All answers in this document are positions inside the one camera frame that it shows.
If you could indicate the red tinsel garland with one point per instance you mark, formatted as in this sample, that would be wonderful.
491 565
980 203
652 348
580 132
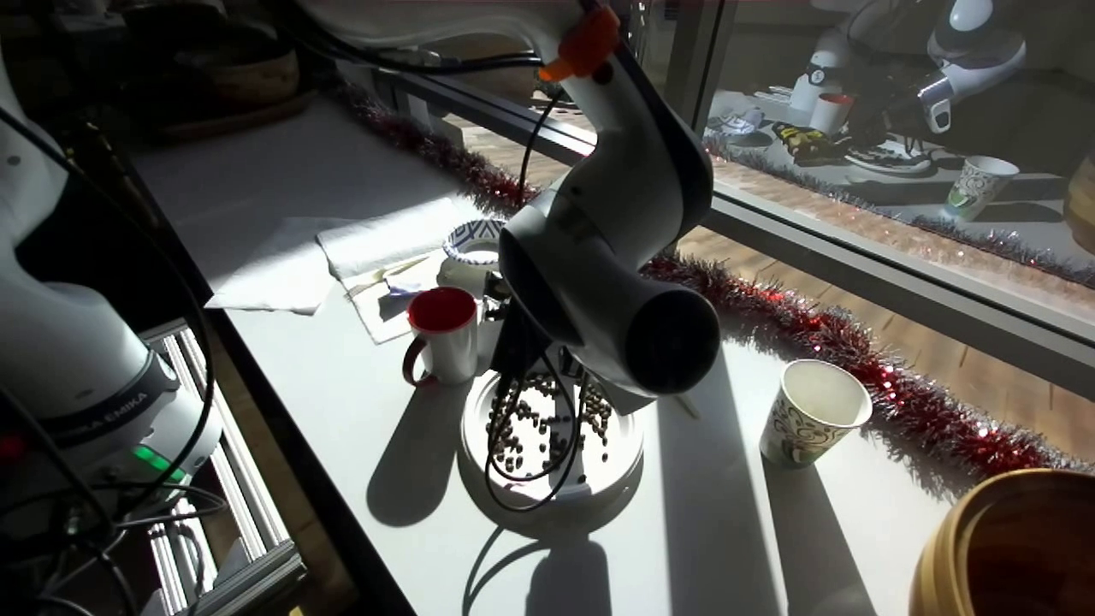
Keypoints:
912 414

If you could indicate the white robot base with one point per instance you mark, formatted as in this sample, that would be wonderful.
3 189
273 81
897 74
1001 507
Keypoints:
69 361

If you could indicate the yellow wooden bowl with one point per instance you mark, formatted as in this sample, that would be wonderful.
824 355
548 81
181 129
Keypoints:
1015 545

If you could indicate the patterned paper cup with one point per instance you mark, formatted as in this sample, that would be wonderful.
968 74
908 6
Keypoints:
813 411

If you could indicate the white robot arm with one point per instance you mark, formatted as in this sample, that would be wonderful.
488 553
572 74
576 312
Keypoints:
572 259

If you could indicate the white paper towel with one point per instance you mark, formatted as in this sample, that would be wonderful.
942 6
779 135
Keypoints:
376 264

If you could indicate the dark window frame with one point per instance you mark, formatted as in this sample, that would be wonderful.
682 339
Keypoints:
945 306

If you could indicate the blue patterned bowl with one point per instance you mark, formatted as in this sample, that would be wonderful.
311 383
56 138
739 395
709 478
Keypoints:
471 256

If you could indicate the aluminium frame rail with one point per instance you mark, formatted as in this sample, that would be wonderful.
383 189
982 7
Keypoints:
223 545

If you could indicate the wicker basket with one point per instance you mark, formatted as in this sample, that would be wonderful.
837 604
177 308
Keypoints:
204 74

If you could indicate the white plate with beans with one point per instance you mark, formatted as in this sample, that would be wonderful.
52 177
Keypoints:
545 442

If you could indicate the red and white mug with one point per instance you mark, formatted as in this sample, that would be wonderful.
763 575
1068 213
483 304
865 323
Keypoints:
442 348

